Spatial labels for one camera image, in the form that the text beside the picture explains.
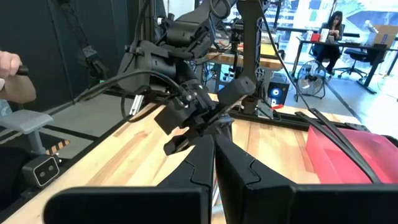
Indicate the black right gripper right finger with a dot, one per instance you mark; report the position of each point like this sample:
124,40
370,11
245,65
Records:
248,193

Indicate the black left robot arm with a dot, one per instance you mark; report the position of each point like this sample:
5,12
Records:
146,62

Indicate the black office desk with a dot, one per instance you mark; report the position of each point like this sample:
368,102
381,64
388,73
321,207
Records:
351,44

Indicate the person's left forearm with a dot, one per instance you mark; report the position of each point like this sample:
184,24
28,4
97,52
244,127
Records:
17,90

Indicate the grey chair armrest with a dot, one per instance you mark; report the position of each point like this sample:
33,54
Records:
25,119

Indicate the background wooden workbench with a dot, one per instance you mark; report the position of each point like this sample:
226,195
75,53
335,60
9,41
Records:
270,63

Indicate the black office chair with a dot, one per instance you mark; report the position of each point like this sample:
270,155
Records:
357,56

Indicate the black floor fan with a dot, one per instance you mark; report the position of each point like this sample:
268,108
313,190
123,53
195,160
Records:
311,79

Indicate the cardboard box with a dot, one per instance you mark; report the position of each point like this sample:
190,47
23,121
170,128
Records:
387,35

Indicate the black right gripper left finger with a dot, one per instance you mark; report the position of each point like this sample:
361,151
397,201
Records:
202,168

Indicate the silver aluminium extrusion piece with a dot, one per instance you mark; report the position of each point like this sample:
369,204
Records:
136,105

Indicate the computer tower blue light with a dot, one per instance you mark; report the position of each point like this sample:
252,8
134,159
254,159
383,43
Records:
275,92

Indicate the grey table-level camera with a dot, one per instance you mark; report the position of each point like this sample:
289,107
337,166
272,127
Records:
42,171

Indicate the pink plastic bin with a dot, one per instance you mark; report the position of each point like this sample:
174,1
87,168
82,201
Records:
335,168

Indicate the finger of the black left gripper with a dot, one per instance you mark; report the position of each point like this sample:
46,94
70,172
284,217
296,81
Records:
178,144
169,119

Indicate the person's left hand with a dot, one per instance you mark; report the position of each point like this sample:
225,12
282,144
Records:
9,63

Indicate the person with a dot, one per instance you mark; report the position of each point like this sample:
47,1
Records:
329,49

